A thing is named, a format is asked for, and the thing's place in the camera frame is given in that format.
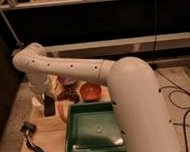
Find metal diagonal pole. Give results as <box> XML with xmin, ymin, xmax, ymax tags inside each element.
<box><xmin>0</xmin><ymin>6</ymin><xmax>24</xmax><ymax>48</ymax></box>

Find green plastic tray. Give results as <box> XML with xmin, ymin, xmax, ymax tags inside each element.
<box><xmin>65</xmin><ymin>101</ymin><xmax>126</xmax><ymax>152</ymax></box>

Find grey metal shelf beam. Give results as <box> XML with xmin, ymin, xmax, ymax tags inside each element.
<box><xmin>11</xmin><ymin>31</ymin><xmax>190</xmax><ymax>67</ymax></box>

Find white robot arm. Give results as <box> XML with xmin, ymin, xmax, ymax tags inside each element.
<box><xmin>12</xmin><ymin>42</ymin><xmax>181</xmax><ymax>152</ymax></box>

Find wooden table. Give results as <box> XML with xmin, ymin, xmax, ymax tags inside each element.
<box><xmin>21</xmin><ymin>86</ymin><xmax>111</xmax><ymax>152</ymax></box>

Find black handled brush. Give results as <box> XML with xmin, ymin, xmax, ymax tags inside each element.
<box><xmin>20</xmin><ymin>122</ymin><xmax>45</xmax><ymax>152</ymax></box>

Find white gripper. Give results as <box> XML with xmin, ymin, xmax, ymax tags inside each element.
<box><xmin>29</xmin><ymin>81</ymin><xmax>53</xmax><ymax>104</ymax></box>

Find yellow banana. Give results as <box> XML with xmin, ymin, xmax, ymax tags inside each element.
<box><xmin>50</xmin><ymin>78</ymin><xmax>58</xmax><ymax>93</ymax></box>

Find black floor cables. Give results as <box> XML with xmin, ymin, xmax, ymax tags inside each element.
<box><xmin>154</xmin><ymin>66</ymin><xmax>190</xmax><ymax>152</ymax></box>

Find purple bowl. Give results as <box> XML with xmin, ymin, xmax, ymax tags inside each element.
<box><xmin>58</xmin><ymin>76</ymin><xmax>77</xmax><ymax>86</ymax></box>

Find orange carrot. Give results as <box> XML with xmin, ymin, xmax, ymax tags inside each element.
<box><xmin>57</xmin><ymin>104</ymin><xmax>67</xmax><ymax>122</ymax></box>

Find red bowl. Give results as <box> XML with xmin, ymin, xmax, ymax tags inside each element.
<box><xmin>80</xmin><ymin>82</ymin><xmax>102</xmax><ymax>102</ymax></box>

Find white cup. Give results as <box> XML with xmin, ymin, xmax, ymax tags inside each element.
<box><xmin>31</xmin><ymin>97</ymin><xmax>42</xmax><ymax>108</ymax></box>

